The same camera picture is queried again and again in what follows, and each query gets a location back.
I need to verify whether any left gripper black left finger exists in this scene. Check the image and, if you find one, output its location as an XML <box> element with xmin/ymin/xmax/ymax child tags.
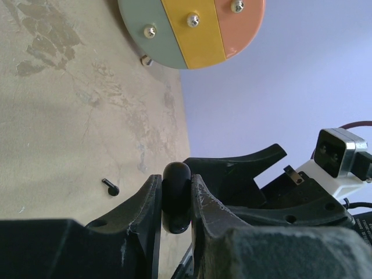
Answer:
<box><xmin>1</xmin><ymin>175</ymin><xmax>162</xmax><ymax>278</ymax></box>

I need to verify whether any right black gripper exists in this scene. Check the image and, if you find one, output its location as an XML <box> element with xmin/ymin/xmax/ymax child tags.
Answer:
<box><xmin>184</xmin><ymin>144</ymin><xmax>353</xmax><ymax>227</ymax></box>

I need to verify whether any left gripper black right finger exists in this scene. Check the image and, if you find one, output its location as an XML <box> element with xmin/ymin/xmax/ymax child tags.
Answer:
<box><xmin>191</xmin><ymin>175</ymin><xmax>371</xmax><ymax>278</ymax></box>

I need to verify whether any black earbud charging case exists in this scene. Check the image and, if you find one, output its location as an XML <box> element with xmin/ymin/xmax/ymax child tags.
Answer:
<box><xmin>162</xmin><ymin>162</ymin><xmax>191</xmax><ymax>234</ymax></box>

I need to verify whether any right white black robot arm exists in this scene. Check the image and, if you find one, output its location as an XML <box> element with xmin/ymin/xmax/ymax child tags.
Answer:
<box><xmin>185</xmin><ymin>144</ymin><xmax>371</xmax><ymax>244</ymax></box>

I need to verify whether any round cream drawer cabinet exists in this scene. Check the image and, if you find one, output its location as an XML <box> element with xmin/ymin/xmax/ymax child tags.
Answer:
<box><xmin>118</xmin><ymin>0</ymin><xmax>266</xmax><ymax>70</ymax></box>

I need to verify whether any black wireless earbud on table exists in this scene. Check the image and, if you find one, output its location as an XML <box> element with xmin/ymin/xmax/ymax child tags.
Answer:
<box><xmin>102</xmin><ymin>178</ymin><xmax>120</xmax><ymax>196</ymax></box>

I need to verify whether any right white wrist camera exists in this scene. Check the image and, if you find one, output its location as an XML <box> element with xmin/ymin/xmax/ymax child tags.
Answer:
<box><xmin>297</xmin><ymin>128</ymin><xmax>371</xmax><ymax>200</ymax></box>

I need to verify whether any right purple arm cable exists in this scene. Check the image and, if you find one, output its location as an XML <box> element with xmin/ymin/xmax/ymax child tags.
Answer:
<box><xmin>338</xmin><ymin>120</ymin><xmax>372</xmax><ymax>130</ymax></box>

